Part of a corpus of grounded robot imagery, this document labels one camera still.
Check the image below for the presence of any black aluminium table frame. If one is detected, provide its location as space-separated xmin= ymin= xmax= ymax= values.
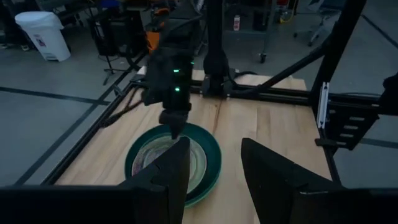
xmin=42 ymin=0 xmax=398 ymax=187

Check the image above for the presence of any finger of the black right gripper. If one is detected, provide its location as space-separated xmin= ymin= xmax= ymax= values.
xmin=159 ymin=110 xmax=190 ymax=140

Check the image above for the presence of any black orange device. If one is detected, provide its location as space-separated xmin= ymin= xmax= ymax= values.
xmin=146 ymin=7 xmax=170 ymax=54

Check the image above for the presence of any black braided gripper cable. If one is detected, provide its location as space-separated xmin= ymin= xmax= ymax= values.
xmin=99 ymin=86 xmax=147 ymax=129

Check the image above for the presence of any white trash bin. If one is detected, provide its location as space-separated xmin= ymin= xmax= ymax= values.
xmin=14 ymin=11 xmax=72 ymax=62

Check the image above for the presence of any office chair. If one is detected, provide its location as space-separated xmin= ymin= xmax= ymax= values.
xmin=294 ymin=0 xmax=343 ymax=47

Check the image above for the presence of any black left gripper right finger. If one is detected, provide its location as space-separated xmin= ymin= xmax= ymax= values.
xmin=241 ymin=137 xmax=343 ymax=224

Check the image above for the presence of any black equipment case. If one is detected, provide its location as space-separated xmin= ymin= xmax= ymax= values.
xmin=88 ymin=11 xmax=147 ymax=57

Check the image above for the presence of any beige plastic plate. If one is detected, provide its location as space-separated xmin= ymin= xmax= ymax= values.
xmin=131 ymin=136 xmax=208 ymax=194

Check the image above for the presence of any metal wheeled cart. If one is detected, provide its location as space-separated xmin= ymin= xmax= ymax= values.
xmin=223 ymin=0 xmax=280 ymax=64

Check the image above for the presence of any black tripod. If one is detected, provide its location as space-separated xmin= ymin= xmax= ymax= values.
xmin=101 ymin=52 xmax=126 ymax=86

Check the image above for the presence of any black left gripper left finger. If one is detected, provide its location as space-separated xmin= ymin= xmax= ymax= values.
xmin=119 ymin=136 xmax=191 ymax=224

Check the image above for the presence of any large green plastic plate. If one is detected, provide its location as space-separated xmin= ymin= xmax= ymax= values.
xmin=124 ymin=123 xmax=223 ymax=208

